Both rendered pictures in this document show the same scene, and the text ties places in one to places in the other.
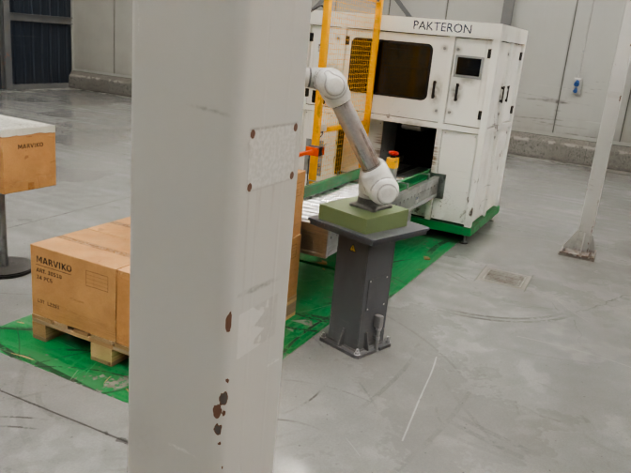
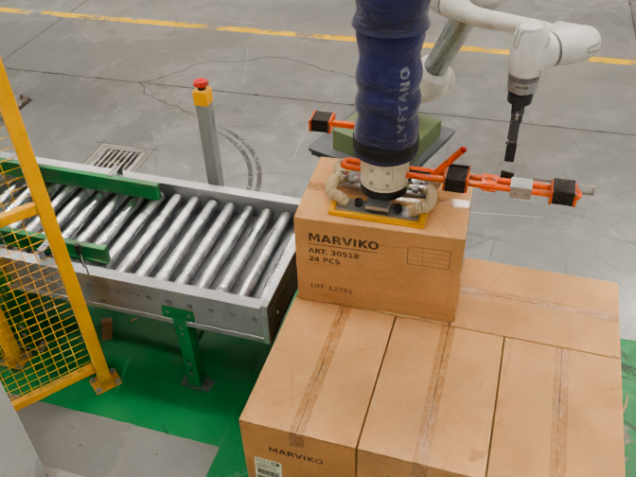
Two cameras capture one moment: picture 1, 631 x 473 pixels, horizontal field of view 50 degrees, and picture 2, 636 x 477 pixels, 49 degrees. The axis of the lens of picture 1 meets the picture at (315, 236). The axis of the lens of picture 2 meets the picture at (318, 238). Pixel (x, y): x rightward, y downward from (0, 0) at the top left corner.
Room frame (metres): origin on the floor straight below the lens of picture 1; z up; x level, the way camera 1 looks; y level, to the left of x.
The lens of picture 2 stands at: (4.32, 2.38, 2.44)
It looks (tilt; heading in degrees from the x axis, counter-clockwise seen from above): 40 degrees down; 263
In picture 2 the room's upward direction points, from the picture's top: 2 degrees counter-clockwise
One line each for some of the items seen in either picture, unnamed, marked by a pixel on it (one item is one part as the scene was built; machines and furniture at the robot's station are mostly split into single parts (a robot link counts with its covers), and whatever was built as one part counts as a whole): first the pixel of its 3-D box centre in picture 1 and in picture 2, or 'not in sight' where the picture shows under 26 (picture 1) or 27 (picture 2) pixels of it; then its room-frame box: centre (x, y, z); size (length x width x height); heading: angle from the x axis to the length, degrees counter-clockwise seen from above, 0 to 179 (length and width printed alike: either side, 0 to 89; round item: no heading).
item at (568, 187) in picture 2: not in sight; (563, 193); (3.28, 0.67, 1.07); 0.08 x 0.07 x 0.05; 155
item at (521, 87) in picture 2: not in sight; (522, 81); (3.45, 0.57, 1.44); 0.09 x 0.09 x 0.06
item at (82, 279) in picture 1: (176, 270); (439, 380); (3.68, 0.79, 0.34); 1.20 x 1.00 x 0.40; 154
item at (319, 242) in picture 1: (279, 236); (294, 272); (4.15, 0.23, 0.48); 0.70 x 0.03 x 0.15; 64
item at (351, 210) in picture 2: not in sight; (378, 208); (3.87, 0.50, 0.97); 0.34 x 0.10 x 0.05; 155
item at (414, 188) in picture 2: not in sight; (383, 184); (3.83, 0.41, 1.01); 0.34 x 0.25 x 0.06; 155
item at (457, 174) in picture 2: not in sight; (456, 178); (3.60, 0.52, 1.07); 0.10 x 0.08 x 0.06; 65
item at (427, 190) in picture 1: (391, 208); (90, 183); (5.07, -0.57, 0.50); 2.31 x 0.05 x 0.19; 154
